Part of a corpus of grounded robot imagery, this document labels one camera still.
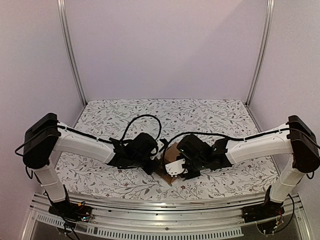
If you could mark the floral patterned table mat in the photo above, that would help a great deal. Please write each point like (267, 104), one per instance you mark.
(165, 118)

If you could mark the left aluminium corner post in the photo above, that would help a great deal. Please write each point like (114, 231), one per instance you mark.
(62, 11)

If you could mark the aluminium front rail frame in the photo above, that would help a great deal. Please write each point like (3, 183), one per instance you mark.
(207, 219)

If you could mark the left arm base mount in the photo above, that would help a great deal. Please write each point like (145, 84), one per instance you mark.
(70, 211)

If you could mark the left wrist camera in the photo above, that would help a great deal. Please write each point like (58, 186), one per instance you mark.
(157, 152)

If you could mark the brown cardboard box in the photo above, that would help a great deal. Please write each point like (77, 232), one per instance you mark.
(171, 155)

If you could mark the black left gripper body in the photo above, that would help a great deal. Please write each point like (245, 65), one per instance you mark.
(148, 169)

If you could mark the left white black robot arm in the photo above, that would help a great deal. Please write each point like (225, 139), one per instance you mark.
(50, 135)

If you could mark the right aluminium corner post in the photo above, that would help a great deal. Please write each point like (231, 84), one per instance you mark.
(270, 4)

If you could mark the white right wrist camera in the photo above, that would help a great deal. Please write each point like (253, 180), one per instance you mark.
(176, 168)

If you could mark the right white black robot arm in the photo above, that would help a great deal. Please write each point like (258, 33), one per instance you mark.
(293, 138)

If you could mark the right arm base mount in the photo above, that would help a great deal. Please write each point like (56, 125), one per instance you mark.
(261, 211)

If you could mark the aluminium corner post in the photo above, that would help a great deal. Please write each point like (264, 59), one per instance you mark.
(270, 4)
(62, 11)

